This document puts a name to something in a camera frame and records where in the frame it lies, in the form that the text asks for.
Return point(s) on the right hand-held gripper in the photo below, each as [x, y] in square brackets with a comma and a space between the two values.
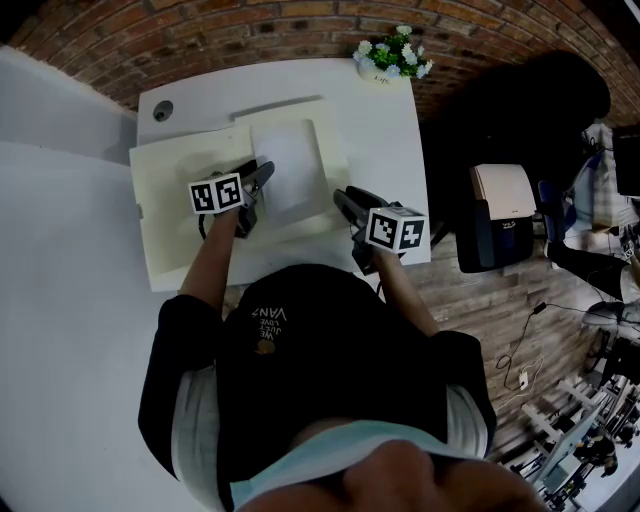
[395, 230]

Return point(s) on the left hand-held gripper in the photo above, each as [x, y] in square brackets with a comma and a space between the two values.
[215, 192]

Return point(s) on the white cloth sheet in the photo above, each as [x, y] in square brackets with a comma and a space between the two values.
[290, 165]

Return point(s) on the cream work mat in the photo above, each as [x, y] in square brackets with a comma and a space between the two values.
[165, 210]

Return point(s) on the person's right forearm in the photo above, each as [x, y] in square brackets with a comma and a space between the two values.
[405, 295]

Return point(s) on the person's left forearm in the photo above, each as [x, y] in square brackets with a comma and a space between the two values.
[210, 260]

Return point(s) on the white pot with flowers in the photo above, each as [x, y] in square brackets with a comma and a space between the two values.
[377, 77]

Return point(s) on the person's black t-shirt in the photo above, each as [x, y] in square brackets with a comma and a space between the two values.
[325, 370]

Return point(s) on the blue chair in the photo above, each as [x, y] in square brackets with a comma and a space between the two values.
[550, 210]

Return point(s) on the light fabric bag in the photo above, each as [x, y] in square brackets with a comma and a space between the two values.
[595, 175]

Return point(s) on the white charger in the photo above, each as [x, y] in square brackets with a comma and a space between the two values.
[523, 380]

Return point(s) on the light blue face mask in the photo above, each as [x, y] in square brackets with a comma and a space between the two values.
[320, 450]

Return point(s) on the grey chair base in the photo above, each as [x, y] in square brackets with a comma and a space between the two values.
[605, 312]

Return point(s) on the black monitor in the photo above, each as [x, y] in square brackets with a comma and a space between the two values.
[627, 160]

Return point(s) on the person's face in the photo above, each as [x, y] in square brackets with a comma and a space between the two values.
[390, 480]

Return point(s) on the white metal rack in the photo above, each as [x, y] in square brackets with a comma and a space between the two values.
[537, 417]

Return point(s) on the grey panel machine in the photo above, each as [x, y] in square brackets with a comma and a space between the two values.
[570, 440]

